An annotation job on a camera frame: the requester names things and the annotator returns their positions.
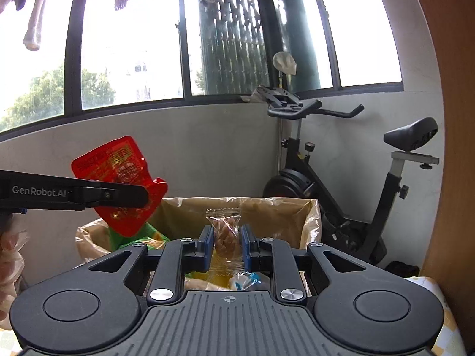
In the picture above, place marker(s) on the checked floral tablecloth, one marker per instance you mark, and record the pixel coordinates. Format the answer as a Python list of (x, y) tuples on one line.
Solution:
[(445, 319)]

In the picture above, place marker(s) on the wooden panel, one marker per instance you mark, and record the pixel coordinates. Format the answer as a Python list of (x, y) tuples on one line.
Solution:
[(452, 118)]

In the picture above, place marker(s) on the white plastic bag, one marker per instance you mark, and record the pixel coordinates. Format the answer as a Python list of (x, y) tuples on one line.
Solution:
[(284, 62)]

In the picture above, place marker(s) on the clear packet of brown snacks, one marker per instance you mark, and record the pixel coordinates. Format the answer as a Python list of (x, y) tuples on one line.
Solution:
[(226, 237)]

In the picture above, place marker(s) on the dark object on floor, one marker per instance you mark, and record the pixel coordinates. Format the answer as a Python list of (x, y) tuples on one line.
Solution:
[(402, 269)]

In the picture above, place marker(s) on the red snack packet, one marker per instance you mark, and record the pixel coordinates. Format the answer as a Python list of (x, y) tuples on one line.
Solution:
[(111, 159)]

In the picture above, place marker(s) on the yellow chip bag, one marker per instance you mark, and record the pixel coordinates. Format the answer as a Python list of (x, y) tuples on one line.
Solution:
[(219, 277)]

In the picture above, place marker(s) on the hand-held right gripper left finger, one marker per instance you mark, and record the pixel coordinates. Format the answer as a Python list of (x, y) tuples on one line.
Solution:
[(208, 246)]

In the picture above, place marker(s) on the cardboard box with plastic liner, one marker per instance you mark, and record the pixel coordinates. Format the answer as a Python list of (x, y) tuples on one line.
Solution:
[(274, 215)]

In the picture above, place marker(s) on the person's left hand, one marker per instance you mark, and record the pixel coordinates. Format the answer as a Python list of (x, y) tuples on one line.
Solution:
[(11, 252)]

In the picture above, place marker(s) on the black exercise bike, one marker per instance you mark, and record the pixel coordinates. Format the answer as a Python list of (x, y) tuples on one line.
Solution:
[(297, 178)]

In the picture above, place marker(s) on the green chip bag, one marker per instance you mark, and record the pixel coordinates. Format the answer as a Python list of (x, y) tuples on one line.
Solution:
[(144, 235)]

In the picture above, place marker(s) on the beige hanging garment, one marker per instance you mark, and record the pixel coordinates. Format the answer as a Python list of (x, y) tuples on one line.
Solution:
[(35, 26)]

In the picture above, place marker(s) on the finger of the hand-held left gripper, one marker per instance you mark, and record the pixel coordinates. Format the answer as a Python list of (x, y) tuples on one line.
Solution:
[(122, 195)]

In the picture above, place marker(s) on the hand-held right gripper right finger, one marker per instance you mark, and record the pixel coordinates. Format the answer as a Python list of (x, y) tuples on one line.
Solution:
[(245, 246)]

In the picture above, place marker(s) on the blue white snack packet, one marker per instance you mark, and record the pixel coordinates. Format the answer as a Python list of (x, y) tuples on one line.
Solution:
[(245, 281)]

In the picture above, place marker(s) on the grey cloth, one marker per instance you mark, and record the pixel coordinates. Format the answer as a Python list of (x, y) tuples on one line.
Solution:
[(252, 97)]

